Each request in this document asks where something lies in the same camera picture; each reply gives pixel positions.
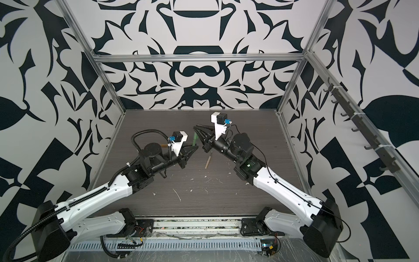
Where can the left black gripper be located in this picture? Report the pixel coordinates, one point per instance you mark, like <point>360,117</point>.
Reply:
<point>183,157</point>

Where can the white cable duct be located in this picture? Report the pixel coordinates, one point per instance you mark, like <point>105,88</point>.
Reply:
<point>189,245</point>

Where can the green lit circuit board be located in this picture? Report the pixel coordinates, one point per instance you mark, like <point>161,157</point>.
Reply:
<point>270,247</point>

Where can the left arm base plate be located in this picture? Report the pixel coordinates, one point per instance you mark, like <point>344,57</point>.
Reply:
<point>144,228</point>

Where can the tan pen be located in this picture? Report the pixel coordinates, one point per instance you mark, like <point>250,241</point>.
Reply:
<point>208,160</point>

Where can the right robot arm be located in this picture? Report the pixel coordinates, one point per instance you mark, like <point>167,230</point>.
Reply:
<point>318,223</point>

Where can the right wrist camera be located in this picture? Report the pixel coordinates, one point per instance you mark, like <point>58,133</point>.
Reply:
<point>221,123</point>

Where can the green pen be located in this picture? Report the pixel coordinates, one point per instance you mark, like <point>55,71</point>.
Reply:
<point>195,137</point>

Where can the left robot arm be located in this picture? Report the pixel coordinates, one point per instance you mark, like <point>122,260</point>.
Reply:
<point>58,226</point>

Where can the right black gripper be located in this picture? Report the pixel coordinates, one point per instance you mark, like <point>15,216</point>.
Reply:
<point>210,142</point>

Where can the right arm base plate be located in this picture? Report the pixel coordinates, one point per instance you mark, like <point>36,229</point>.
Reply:
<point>253,227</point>

